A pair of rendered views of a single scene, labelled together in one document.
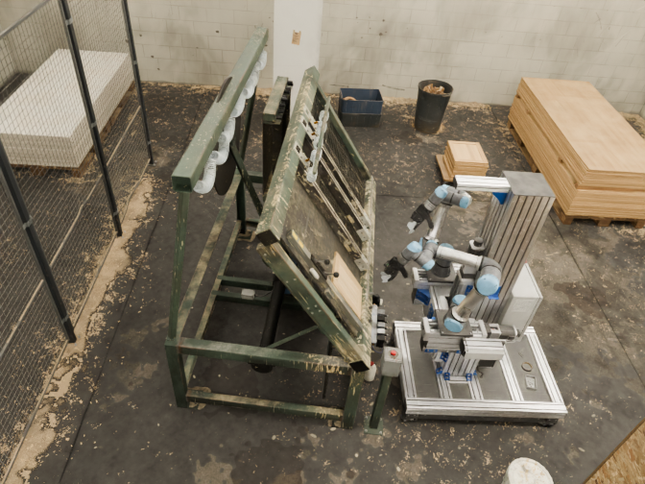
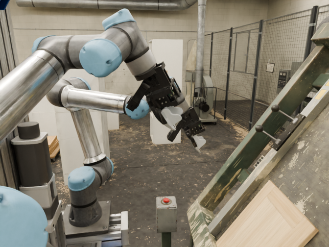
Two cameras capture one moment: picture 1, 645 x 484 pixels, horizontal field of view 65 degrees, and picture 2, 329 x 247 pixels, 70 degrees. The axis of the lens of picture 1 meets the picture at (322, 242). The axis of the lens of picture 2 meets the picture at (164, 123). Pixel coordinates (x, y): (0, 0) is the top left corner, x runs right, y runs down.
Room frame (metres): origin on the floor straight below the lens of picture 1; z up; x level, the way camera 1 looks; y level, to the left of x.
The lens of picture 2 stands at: (3.29, -0.65, 1.77)
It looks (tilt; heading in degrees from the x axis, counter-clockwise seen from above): 16 degrees down; 175
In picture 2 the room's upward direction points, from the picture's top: straight up
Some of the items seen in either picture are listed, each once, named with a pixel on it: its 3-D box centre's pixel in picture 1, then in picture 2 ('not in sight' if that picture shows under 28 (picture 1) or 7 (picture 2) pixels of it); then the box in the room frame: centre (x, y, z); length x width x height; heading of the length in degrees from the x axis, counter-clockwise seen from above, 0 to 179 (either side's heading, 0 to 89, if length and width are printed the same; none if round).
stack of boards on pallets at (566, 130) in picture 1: (576, 145); not in sight; (6.21, -3.26, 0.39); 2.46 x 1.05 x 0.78; 4
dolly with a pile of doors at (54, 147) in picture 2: not in sight; (43, 149); (-0.78, -2.49, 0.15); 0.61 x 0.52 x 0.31; 4
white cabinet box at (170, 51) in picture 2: not in sight; (164, 92); (-1.55, -0.24, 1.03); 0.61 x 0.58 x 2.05; 4
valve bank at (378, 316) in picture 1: (378, 324); not in sight; (2.52, -0.48, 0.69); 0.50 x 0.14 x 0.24; 178
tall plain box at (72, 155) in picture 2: not in sight; (84, 119); (-0.10, -1.53, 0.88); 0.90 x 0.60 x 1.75; 4
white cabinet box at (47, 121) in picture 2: not in sight; (56, 124); (-1.67, -2.55, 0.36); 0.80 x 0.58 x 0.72; 4
